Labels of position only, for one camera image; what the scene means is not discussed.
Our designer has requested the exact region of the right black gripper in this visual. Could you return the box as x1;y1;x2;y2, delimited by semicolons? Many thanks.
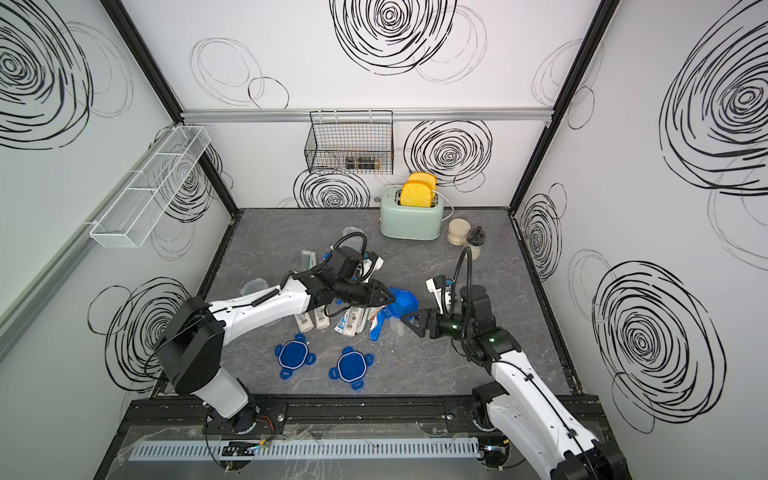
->
401;304;474;341

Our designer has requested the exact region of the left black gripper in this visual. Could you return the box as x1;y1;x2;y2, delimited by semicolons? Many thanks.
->
335;280;398;308

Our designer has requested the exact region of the blue container lid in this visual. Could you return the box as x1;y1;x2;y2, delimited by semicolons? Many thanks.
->
376;288;419;328
274;333;317;380
328;346;375;391

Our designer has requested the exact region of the cream lotion bottle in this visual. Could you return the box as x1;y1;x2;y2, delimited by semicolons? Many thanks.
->
342;307;368;337
294;312;314;334
314;308;330;330

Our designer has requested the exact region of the blue-lid clear container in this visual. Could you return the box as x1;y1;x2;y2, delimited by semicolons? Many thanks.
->
240;278;270;296
341;226;367;252
389;318;410;337

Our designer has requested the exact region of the green toothbrush packet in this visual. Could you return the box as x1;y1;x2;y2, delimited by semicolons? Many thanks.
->
301;250;317;276

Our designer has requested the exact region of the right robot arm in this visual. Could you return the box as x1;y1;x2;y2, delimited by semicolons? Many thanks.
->
401;247;630;479

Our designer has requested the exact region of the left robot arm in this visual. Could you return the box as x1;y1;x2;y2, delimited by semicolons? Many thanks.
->
155;232;395;432

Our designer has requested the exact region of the mint green toaster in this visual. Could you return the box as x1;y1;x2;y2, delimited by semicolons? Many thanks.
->
379;185;455;241

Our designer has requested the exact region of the beige round jar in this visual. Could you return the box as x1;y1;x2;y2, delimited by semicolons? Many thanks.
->
446;218;471;246

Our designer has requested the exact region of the black-cap glass bottle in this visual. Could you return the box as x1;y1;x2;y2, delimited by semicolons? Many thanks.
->
465;226;486;260

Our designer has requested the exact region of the front yellow toast slice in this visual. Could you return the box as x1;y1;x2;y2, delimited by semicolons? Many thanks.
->
399;180;433;208

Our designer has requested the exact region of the yellow toast slice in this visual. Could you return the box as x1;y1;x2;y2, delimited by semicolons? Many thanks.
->
399;180;433;208
408;172;437;190

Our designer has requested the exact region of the back yellow toast slice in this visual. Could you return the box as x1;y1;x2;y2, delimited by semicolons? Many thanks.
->
408;172;437;190

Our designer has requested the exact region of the black wire wall basket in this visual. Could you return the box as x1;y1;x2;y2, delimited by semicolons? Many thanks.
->
303;109;395;175

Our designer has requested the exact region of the white slotted cable duct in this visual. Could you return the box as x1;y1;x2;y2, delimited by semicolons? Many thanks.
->
127;438;481;462

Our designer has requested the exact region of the white mesh wall shelf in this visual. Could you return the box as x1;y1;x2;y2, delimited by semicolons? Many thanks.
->
90;125;212;249

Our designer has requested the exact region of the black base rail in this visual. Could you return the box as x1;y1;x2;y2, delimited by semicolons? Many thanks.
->
119;394;604;436

